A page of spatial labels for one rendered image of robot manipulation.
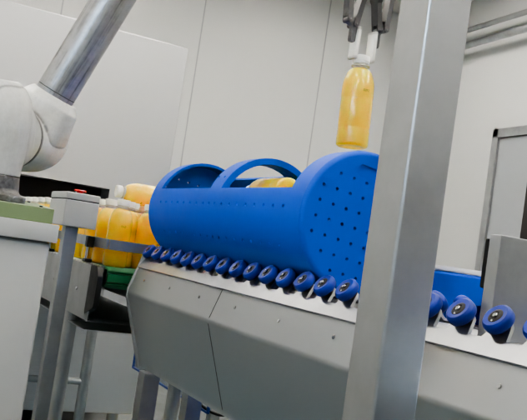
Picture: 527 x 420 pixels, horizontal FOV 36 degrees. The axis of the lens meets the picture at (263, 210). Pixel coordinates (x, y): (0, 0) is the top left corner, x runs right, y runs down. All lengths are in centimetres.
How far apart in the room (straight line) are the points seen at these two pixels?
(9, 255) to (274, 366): 63
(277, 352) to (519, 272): 52
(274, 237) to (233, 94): 546
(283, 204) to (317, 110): 577
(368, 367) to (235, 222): 91
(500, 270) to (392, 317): 36
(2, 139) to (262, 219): 61
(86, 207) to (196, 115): 454
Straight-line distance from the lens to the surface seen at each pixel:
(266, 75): 720
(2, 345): 186
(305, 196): 155
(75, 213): 244
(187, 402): 241
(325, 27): 753
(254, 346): 166
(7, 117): 191
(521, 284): 128
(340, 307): 145
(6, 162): 192
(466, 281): 189
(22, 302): 186
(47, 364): 255
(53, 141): 209
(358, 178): 161
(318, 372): 145
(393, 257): 92
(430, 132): 95
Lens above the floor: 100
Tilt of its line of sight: 3 degrees up
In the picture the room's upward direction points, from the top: 8 degrees clockwise
